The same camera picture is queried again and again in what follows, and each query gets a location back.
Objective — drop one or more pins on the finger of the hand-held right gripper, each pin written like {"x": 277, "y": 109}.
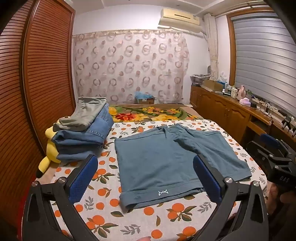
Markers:
{"x": 259, "y": 151}
{"x": 266, "y": 139}

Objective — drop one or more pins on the stack of newspapers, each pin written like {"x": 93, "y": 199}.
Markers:
{"x": 200, "y": 78}

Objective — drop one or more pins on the pink bottle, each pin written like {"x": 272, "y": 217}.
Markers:
{"x": 242, "y": 92}

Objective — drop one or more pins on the folded grey pants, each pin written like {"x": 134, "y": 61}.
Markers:
{"x": 85, "y": 111}

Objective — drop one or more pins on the teal shorts pants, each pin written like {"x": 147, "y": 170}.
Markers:
{"x": 161, "y": 162}

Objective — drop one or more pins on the white air conditioner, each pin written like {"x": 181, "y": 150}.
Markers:
{"x": 180, "y": 20}

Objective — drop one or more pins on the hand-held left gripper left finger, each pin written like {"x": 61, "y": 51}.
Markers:
{"x": 83, "y": 180}

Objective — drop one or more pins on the wooden louvered wardrobe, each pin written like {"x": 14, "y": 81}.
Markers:
{"x": 46, "y": 69}

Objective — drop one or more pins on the white power strip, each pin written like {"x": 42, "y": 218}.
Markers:
{"x": 256, "y": 100}

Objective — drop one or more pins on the open cardboard box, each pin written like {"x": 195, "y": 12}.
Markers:
{"x": 212, "y": 85}

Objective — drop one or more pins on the pink tissue pack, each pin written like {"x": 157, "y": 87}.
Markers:
{"x": 245, "y": 102}

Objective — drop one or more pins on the floral blanket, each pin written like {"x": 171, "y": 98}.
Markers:
{"x": 150, "y": 113}

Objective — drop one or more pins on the cardboard box with blue bag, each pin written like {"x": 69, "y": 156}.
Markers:
{"x": 144, "y": 100}

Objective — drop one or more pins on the person's right hand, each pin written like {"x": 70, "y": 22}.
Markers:
{"x": 273, "y": 194}

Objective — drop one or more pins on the orange fruit print bed sheet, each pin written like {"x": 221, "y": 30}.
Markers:
{"x": 138, "y": 222}

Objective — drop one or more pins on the white bottle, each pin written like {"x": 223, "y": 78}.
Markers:
{"x": 234, "y": 93}

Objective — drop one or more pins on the beige tied curtain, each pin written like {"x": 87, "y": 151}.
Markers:
{"x": 212, "y": 46}

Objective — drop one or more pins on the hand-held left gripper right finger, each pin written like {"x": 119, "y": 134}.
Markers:
{"x": 208, "y": 176}

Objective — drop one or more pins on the folded blue denim jeans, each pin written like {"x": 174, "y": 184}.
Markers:
{"x": 92, "y": 134}

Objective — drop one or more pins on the wooden sideboard cabinet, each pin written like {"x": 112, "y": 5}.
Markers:
{"x": 219, "y": 109}

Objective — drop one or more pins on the yellow plush toy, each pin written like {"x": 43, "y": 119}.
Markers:
{"x": 52, "y": 150}

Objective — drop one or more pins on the grey window blind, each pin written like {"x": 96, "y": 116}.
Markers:
{"x": 261, "y": 58}

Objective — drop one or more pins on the circle patterned wall curtain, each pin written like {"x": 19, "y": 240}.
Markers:
{"x": 127, "y": 69}

